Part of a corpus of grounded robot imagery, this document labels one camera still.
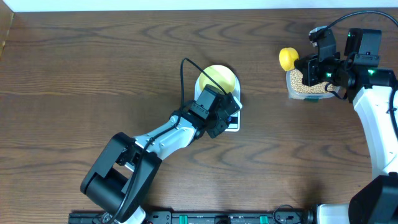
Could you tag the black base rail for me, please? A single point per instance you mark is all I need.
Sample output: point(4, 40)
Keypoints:
point(279, 216)

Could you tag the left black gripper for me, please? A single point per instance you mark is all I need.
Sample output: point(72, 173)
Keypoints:
point(224, 116)

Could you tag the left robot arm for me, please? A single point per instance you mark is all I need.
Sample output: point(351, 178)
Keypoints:
point(121, 176)

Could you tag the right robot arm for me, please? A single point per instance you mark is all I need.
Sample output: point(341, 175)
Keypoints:
point(373, 93)

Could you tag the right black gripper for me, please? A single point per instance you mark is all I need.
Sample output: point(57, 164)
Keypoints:
point(308, 70)

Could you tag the soybeans in container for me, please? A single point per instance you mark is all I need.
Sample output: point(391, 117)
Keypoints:
point(296, 81)

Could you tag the clear plastic container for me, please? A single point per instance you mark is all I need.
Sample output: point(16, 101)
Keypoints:
point(305, 96)

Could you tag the pale yellow bowl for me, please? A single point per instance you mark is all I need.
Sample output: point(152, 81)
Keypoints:
point(220, 74)

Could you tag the yellow measuring scoop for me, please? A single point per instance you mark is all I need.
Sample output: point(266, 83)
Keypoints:
point(287, 57)

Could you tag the white digital kitchen scale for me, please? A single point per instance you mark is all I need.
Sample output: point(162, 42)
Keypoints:
point(235, 119)

